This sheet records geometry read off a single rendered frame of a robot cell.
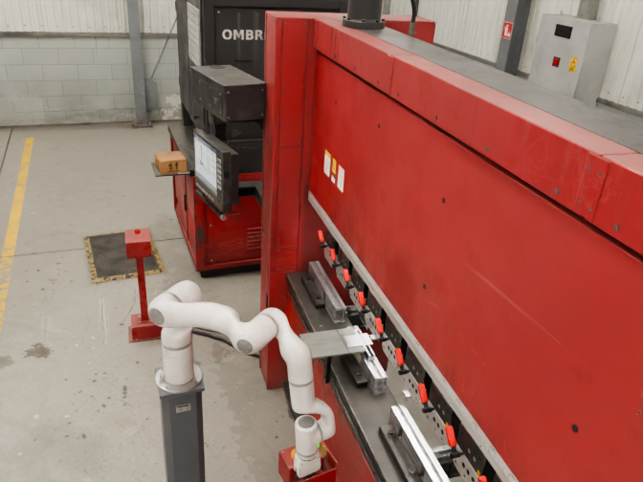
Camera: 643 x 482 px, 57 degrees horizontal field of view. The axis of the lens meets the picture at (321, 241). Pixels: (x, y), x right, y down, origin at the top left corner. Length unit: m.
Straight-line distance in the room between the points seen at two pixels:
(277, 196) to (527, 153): 2.00
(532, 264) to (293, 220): 2.03
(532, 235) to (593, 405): 0.41
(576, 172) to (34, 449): 3.26
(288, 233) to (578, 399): 2.23
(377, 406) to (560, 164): 1.55
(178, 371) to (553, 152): 1.66
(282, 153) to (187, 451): 1.54
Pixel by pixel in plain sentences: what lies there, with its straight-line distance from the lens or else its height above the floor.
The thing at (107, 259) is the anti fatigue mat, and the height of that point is 0.01.
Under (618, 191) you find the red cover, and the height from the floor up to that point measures 2.25.
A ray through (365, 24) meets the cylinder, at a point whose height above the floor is 2.32.
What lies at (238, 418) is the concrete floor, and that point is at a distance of 3.82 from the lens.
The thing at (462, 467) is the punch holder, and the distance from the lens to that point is 2.02.
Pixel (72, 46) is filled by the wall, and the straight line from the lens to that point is 9.24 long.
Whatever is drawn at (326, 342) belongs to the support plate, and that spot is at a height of 1.00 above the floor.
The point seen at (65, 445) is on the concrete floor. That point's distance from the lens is 3.83.
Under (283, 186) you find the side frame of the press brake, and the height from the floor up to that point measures 1.43.
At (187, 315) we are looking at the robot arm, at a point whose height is 1.39.
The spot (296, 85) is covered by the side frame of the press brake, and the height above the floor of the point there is 1.98.
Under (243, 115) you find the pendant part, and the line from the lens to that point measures 3.24.
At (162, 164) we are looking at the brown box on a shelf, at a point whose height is 1.07.
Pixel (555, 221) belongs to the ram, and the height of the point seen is 2.11.
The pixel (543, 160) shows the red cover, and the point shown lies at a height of 2.23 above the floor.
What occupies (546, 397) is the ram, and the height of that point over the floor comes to 1.70.
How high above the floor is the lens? 2.65
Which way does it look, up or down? 27 degrees down
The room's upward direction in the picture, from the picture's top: 4 degrees clockwise
